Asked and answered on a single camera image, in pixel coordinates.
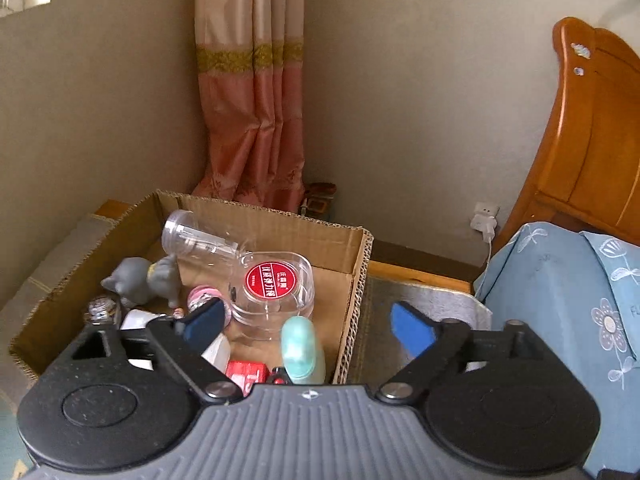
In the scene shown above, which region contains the grey elephant figurine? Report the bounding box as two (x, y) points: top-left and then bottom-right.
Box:
(101, 254), (182, 311)

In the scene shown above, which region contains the pink lid jar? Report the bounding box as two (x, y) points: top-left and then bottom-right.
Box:
(187, 285), (234, 329)

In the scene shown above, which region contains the blue floral bedsheet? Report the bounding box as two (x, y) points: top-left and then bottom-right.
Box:
(472, 222), (640, 477)

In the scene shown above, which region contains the blue floral pillow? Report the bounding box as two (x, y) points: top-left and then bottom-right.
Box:
(580, 230), (640, 391)

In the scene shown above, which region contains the red toy car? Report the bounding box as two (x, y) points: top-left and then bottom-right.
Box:
(225, 360), (286, 394)

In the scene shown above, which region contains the clear plastic tube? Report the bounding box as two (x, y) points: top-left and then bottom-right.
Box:
(161, 209), (252, 269)

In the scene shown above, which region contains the white plastic object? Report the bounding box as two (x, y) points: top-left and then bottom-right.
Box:
(200, 334), (232, 369)
(120, 308), (169, 332)

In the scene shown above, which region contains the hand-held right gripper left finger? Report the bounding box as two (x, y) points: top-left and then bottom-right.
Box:
(70, 297), (242, 406)

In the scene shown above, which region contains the cardboard box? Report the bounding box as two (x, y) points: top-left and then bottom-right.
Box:
(9, 189), (376, 387)

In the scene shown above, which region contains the teal bottle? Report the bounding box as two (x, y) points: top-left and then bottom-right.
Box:
(280, 316), (327, 386)

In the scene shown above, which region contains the wooden bed headboard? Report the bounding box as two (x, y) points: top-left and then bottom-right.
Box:
(492, 16), (640, 257)

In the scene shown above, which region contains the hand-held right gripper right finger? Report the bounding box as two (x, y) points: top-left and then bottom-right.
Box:
(376, 301), (546, 403)

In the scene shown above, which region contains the white charger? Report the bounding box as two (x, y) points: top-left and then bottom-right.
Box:
(470, 213), (497, 241)

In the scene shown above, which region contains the pink curtain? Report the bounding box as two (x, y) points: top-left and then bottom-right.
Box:
(192, 0), (307, 212)

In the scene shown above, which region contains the clear container with red label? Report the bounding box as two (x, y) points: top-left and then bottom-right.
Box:
(227, 250), (317, 334)

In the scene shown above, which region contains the small brown box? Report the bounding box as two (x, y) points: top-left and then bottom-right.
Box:
(300, 182), (337, 221)

